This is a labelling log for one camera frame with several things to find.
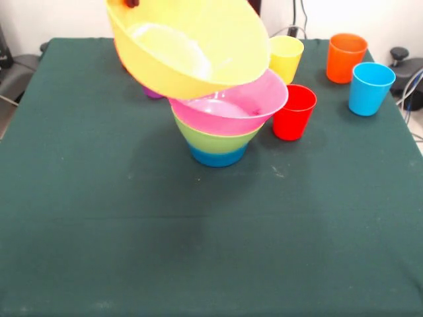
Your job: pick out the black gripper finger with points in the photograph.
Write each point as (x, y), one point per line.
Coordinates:
(132, 3)

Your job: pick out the large orange bowl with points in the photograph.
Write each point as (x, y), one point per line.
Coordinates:
(198, 39)

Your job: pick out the purple cup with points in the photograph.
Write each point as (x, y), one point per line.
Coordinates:
(152, 94)

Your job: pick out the large pink bowl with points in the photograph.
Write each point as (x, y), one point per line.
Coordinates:
(231, 115)

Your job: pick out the green bowl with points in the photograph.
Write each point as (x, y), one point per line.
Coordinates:
(215, 142)

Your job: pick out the blue bowl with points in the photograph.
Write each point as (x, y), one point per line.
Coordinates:
(218, 159)

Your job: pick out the black round knob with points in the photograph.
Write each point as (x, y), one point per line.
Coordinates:
(44, 47)
(399, 53)

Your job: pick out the black round base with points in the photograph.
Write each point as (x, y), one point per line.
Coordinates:
(16, 72)
(414, 66)

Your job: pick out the black equipment box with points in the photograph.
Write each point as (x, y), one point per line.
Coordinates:
(3, 49)

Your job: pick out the grey metal leg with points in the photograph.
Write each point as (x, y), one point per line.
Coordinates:
(8, 99)

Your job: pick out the black power plug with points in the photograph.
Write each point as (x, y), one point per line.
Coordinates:
(292, 31)

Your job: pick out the yellow cup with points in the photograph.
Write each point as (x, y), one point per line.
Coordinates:
(287, 59)

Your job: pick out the red cup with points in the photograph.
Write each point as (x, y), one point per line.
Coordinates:
(294, 122)

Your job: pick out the orange cup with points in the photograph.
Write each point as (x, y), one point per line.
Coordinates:
(340, 66)

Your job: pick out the blue cup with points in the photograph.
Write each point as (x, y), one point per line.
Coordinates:
(367, 95)

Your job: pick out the dark green table cloth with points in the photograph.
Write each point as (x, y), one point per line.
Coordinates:
(231, 247)

